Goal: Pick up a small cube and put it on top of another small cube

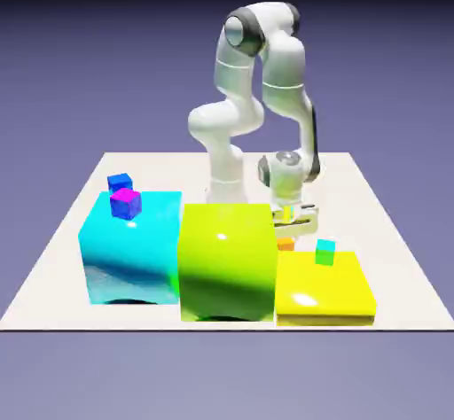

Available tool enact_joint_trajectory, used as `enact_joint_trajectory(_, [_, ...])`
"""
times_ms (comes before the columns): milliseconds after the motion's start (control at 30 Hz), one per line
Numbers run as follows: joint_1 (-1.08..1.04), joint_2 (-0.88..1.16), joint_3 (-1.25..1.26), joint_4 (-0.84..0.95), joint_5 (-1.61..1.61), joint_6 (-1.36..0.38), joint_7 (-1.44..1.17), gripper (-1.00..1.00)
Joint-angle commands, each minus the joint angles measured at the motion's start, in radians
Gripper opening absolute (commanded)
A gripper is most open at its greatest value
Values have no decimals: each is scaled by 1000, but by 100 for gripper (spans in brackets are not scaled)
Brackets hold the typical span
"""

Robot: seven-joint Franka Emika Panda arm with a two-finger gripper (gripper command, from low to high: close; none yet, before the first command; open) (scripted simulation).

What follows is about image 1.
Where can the large yellow box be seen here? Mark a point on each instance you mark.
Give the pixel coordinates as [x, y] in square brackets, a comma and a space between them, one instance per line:
[319, 292]

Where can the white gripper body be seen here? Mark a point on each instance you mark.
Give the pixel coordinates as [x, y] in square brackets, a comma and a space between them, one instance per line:
[299, 224]

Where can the small orange cube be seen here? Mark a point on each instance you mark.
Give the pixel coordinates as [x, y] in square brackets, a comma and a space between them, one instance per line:
[286, 244]

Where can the large lime green box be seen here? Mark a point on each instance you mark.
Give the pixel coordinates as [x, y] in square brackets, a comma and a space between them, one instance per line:
[227, 264]

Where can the large cyan box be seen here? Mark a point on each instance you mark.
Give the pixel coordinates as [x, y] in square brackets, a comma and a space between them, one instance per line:
[131, 250]

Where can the small purple cube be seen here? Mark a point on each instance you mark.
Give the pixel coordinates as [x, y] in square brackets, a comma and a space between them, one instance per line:
[126, 203]

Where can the small blue cube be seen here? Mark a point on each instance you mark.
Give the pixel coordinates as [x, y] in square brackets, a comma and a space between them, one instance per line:
[120, 182]

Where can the small teal cube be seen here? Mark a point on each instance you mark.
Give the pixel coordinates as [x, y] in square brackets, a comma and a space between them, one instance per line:
[325, 252]

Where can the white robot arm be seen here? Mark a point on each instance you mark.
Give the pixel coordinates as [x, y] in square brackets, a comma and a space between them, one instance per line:
[230, 133]

